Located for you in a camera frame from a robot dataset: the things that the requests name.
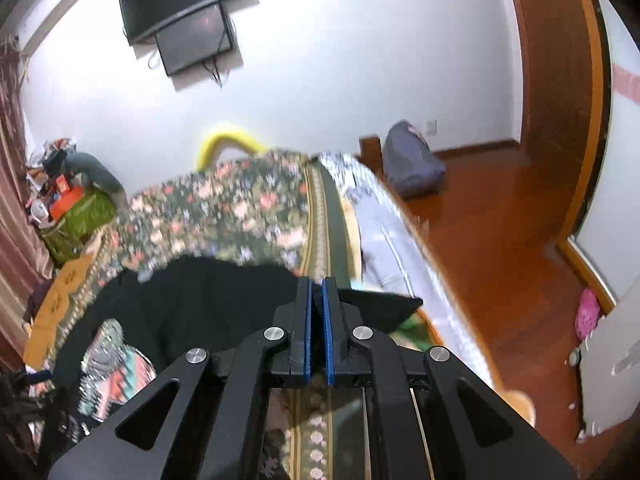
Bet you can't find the black elephant print t-shirt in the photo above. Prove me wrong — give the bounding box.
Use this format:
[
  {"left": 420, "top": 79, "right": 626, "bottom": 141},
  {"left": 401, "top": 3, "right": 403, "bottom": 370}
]
[{"left": 49, "top": 253, "right": 426, "bottom": 441}]

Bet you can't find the grey white checked bedsheet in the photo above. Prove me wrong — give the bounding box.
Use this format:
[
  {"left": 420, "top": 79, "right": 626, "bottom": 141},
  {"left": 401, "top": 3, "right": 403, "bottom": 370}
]
[{"left": 319, "top": 152, "right": 500, "bottom": 389}]

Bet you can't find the floral green bed quilt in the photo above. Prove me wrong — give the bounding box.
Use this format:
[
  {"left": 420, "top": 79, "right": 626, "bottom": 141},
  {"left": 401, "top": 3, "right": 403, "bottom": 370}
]
[{"left": 29, "top": 146, "right": 436, "bottom": 480}]

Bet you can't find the purple grey backpack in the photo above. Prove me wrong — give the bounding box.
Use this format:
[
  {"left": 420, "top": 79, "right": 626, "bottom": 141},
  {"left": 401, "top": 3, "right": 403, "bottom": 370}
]
[{"left": 382, "top": 120, "right": 447, "bottom": 198}]

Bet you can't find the bamboo lap desk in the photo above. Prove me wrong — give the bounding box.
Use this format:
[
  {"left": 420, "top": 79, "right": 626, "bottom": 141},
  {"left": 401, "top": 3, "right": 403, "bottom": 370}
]
[{"left": 23, "top": 255, "right": 93, "bottom": 370}]

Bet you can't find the pink slipper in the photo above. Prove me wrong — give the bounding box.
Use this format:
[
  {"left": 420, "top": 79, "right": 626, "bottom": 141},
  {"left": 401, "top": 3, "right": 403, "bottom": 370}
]
[{"left": 574, "top": 288, "right": 601, "bottom": 341}]

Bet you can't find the green fabric storage bin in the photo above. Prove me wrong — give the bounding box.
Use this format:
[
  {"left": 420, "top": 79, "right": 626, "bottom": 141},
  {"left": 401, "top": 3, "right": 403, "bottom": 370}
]
[{"left": 40, "top": 188, "right": 116, "bottom": 266}]

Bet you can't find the orange red box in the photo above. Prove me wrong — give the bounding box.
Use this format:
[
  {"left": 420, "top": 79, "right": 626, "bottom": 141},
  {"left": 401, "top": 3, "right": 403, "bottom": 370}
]
[{"left": 49, "top": 174, "right": 85, "bottom": 221}]

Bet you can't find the pink striped curtain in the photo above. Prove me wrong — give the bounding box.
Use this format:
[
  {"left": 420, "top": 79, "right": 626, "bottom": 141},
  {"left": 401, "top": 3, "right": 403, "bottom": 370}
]
[{"left": 1, "top": 39, "right": 53, "bottom": 368}]

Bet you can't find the white sliding wardrobe door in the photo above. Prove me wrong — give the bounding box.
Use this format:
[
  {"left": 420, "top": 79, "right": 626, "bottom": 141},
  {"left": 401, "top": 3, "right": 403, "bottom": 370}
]
[{"left": 558, "top": 0, "right": 639, "bottom": 313}]

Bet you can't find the brown wooden door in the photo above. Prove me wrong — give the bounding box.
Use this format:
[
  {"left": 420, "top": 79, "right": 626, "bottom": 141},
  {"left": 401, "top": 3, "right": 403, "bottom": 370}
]
[{"left": 513, "top": 0, "right": 605, "bottom": 240}]

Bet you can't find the yellow foam bed rail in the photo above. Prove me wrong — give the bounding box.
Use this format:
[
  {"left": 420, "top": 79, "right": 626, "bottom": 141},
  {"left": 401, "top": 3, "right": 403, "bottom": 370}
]
[{"left": 195, "top": 131, "right": 268, "bottom": 171}]

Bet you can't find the white wall power socket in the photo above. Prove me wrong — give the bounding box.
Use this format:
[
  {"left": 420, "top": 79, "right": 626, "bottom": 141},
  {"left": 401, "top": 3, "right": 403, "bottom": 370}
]
[{"left": 425, "top": 119, "right": 438, "bottom": 136}]

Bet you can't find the small black wall monitor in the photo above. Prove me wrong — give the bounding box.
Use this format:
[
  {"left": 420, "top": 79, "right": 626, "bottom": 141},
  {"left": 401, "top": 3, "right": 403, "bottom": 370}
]
[{"left": 155, "top": 4, "right": 234, "bottom": 77}]

